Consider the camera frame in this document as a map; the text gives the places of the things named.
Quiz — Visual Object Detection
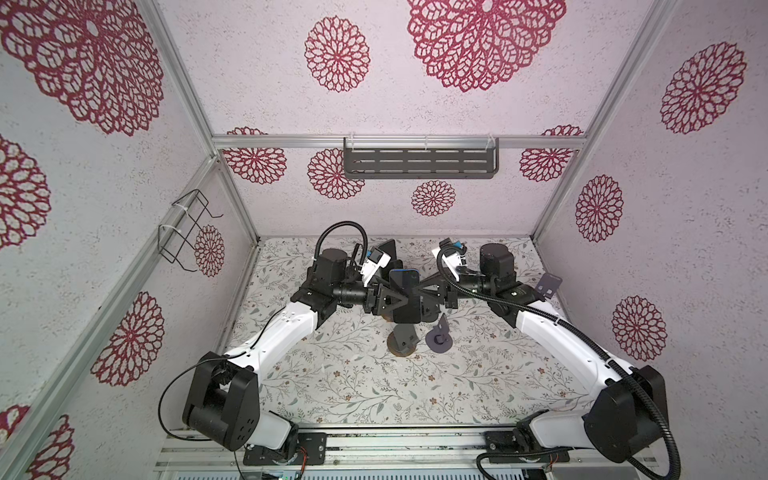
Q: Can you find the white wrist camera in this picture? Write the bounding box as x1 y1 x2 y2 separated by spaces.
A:
360 248 391 288
432 238 466 282

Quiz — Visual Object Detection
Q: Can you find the wooden round stand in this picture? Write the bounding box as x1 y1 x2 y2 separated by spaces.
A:
387 324 419 357

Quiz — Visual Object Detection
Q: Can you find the black wire wall rack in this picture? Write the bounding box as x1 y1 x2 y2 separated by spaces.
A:
156 189 226 278

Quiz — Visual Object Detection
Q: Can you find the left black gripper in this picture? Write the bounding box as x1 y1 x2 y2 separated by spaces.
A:
333 276 408 315

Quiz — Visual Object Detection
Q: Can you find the grey round stand right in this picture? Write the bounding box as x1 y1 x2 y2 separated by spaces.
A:
535 272 563 299

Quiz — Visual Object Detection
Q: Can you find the grey slotted wall shelf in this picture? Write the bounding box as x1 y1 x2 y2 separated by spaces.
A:
342 137 500 180

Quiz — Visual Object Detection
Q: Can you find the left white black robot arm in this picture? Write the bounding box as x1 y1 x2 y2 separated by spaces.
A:
182 221 403 458

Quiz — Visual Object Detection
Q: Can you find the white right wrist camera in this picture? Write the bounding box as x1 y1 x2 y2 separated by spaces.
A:
432 238 466 282

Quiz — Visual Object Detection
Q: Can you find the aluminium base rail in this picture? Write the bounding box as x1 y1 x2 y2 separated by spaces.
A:
151 425 636 479

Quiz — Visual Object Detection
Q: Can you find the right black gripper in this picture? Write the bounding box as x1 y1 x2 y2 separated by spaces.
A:
413 270 496 313

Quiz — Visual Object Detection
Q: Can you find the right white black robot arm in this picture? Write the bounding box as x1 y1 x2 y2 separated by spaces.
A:
433 239 682 479

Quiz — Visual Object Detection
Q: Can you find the black phone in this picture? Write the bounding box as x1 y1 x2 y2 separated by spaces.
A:
377 239 397 262

